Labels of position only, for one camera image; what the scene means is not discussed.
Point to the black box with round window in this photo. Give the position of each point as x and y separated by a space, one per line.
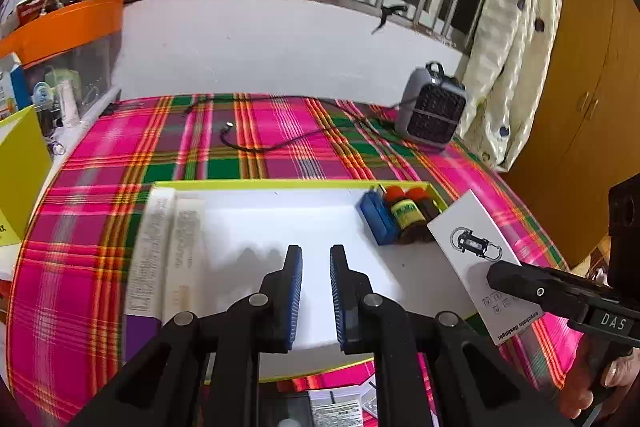
292 412

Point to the yellow-green tray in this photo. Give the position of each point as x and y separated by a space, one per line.
280 227

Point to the clear bin with orange lid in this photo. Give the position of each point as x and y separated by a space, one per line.
65 24

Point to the person's right hand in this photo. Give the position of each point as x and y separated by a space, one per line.
572 387

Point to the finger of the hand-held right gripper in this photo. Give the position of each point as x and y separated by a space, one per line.
530 284

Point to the blue and white carton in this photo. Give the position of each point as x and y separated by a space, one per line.
12 82

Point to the cream heart-print curtain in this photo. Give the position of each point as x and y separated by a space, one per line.
520 32

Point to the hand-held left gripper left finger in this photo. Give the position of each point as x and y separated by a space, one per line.
292 297

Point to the white carton with yellow mark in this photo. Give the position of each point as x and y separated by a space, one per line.
187 242

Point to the brown bottle with orange cap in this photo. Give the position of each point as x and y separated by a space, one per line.
405 213
430 206

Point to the small grey heater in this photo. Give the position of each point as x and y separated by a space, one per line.
432 107

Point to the white plastic bottle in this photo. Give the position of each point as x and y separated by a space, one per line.
68 102

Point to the pink plaid tablecloth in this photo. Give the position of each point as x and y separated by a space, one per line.
100 187

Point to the long white printed carton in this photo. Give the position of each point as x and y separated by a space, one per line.
150 247

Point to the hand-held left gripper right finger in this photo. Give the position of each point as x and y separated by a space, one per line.
339 302

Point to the yellow-green cardboard box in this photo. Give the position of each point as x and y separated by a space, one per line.
22 172

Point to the blue rectangular gadget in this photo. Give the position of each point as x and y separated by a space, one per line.
377 217

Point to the purple box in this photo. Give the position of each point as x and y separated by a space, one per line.
140 337

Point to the white box with carabiner print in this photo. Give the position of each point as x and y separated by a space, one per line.
465 227

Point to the wooden wardrobe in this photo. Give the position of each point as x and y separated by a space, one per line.
590 107

